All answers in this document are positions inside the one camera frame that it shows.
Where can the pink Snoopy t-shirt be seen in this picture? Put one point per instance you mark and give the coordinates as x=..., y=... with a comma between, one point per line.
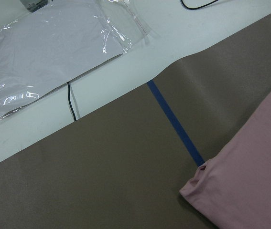
x=233, y=189

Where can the clear plastic bag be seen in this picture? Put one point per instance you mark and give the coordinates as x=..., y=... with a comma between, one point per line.
x=61, y=42

